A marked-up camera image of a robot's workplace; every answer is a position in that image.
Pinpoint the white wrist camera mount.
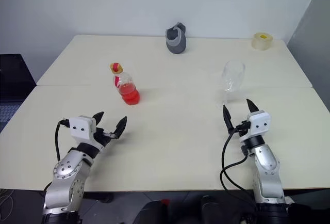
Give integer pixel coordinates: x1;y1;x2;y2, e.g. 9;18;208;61
239;110;272;145
69;115;109;149

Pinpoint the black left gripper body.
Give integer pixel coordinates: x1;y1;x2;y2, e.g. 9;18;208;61
93;127;117;147

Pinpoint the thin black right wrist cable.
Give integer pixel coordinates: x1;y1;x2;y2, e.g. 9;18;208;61
221;145;250;173

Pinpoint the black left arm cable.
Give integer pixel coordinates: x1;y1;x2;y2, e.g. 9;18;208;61
54;119;71;163

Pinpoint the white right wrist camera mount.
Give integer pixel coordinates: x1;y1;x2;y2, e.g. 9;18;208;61
239;110;272;145

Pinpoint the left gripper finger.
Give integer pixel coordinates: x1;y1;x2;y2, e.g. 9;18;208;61
114;116;128;140
92;111;105;127

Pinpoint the translucent tape roll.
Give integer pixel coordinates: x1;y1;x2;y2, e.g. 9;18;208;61
251;31;274;52

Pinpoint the clear plastic cup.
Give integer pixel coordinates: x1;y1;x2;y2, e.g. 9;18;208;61
214;59;246;110

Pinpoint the black bulky object beside table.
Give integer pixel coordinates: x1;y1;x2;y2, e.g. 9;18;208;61
0;53;37;135

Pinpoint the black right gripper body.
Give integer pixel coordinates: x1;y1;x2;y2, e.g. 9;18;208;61
232;120;251;138

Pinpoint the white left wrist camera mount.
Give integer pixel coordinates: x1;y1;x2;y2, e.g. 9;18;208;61
69;115;109;149

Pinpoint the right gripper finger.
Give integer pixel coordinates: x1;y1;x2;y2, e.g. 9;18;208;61
246;98;260;114
222;104;236;134

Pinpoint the bottle with red liquid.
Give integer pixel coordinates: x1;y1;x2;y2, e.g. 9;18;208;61
109;62;141;106

